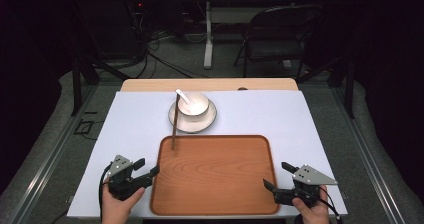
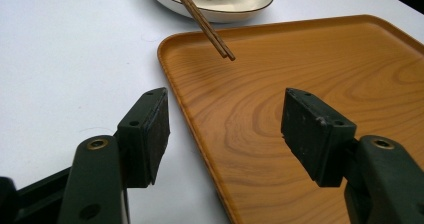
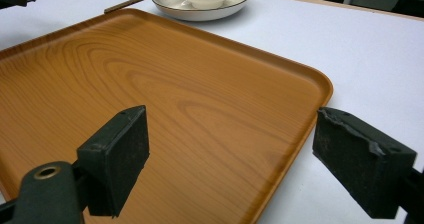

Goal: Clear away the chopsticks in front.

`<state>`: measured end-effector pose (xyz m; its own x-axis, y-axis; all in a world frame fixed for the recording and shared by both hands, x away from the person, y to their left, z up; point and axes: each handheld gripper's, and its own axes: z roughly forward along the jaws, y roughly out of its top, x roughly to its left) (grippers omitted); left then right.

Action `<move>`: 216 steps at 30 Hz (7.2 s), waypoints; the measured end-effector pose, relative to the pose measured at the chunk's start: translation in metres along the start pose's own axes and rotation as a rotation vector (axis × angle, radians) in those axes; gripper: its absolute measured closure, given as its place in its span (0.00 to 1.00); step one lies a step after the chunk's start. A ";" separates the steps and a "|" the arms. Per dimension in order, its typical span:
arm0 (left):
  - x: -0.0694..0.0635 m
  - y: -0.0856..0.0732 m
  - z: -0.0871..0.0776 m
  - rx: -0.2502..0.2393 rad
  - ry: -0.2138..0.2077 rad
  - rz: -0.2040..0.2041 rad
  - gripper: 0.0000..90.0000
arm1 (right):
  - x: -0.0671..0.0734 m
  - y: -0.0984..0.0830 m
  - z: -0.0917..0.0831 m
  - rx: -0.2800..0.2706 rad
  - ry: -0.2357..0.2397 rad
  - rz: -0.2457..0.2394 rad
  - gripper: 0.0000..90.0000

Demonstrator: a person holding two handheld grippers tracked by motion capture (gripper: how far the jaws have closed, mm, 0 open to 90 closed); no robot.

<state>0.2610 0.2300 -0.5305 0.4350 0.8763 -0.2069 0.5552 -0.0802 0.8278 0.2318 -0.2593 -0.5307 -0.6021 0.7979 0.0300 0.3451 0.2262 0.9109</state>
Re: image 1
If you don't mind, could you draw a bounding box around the white bowl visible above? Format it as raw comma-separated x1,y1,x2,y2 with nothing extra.
177,91,211,118

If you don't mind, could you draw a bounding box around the black metal frame stand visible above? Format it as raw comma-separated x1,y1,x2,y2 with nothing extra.
70,52,132,117
295,52,356,120

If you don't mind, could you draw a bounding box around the brown chopstick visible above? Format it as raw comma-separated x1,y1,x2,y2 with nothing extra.
171,93,182,151
170,93,180,151

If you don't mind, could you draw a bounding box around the light wooden table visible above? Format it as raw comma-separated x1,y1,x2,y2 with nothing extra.
119,77,300,93

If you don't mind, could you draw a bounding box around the wooden tray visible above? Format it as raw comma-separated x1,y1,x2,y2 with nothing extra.
149,134,281,217

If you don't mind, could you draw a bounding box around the person's right hand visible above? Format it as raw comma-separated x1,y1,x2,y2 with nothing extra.
291,184,332,224

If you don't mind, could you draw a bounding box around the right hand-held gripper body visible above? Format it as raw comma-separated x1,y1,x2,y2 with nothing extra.
275,164,339,208

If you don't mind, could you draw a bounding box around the white spoon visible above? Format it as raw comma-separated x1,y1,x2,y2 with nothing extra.
175,88,201,115

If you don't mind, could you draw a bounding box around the white plate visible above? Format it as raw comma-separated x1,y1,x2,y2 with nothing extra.
167,98,218,134

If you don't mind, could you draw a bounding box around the aluminium floor rail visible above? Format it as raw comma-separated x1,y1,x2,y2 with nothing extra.
9,83,100,224
330,85,409,224

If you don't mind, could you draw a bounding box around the bundle of floor cables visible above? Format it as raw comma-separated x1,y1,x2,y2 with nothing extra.
124,0,209,80

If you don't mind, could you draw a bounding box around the person's left hand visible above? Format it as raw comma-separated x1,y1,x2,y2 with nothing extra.
101,181,147,224

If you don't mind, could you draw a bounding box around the black folding chair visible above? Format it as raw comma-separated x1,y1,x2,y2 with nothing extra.
232,4,326,79

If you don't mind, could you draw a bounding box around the white table cover sheet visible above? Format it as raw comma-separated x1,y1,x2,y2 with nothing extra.
66,89,349,219

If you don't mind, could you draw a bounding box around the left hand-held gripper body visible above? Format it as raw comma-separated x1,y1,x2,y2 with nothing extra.
105,154,154,202

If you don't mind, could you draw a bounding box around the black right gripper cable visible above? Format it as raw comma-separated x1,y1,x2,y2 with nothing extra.
318,185,345,224

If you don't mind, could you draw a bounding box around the white desk leg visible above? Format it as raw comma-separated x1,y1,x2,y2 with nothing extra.
202,1,215,70

